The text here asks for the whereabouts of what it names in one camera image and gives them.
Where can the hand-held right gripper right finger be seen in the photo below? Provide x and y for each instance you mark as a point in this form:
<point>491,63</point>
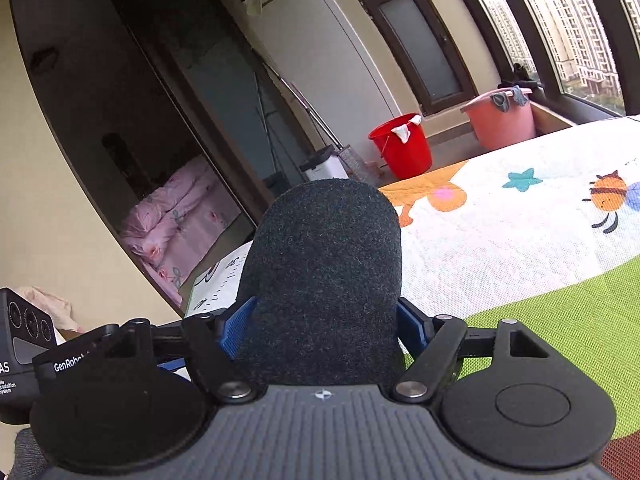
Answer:
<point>411,325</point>

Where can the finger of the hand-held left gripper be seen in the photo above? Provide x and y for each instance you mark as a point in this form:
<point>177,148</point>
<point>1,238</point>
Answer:
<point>172,363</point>

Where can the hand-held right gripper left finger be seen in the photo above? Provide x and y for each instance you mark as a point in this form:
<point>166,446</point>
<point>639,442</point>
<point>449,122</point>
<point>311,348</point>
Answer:
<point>235,325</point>

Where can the black fleece pants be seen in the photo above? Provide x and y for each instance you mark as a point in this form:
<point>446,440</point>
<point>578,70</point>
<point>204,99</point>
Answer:
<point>325,260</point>

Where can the person's left hand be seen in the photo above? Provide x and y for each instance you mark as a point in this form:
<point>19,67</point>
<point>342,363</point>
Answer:
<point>27,457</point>

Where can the pale pink cloth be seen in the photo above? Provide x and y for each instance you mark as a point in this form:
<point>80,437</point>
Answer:
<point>50,305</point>

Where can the printed play mat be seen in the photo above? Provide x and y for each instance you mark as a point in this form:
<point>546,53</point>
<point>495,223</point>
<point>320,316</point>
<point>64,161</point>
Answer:
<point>500,240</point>

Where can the pink bed quilt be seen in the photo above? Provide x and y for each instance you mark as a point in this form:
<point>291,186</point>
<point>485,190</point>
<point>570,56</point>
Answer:
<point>170,220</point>

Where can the dark pole cleaning tool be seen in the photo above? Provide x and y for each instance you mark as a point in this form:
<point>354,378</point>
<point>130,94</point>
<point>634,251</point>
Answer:
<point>275,185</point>

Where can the red plastic bucket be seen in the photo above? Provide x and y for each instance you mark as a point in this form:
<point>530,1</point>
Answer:
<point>405,157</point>

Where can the metal pole mop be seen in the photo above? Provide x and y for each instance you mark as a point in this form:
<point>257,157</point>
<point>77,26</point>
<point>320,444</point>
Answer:
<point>357,165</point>

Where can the white bin with black lid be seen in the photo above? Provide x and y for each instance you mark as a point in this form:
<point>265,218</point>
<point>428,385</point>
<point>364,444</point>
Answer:
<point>327,167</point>

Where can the white rag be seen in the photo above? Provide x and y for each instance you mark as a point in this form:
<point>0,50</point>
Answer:
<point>402,132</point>

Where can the pink plastic basin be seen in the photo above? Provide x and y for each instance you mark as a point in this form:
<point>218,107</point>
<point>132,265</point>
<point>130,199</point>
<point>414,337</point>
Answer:
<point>500,127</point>

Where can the grey rag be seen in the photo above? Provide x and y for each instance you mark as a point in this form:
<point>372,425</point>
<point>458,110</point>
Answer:
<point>500,102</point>

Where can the reddish woven mat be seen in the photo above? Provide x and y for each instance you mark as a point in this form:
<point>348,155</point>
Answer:
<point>622,457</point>

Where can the black cloth bundle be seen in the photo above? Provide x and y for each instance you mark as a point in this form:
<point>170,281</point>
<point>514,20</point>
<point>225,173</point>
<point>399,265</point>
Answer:
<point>520,77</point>

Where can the white door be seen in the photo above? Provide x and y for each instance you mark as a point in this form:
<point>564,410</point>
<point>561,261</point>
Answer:
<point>325,60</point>

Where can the dark framed frosted window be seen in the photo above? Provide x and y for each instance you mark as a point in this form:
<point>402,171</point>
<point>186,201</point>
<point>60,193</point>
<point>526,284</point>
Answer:
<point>420,45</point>

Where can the apartment buildings outside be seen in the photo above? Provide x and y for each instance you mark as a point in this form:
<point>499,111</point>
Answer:
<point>575,35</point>

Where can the dark sliding door frame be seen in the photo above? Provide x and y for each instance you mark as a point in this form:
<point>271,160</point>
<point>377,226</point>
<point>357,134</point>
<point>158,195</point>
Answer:
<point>180,110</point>

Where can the large black window frame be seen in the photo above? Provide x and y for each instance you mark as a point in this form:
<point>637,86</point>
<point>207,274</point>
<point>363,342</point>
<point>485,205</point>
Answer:
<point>477,10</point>

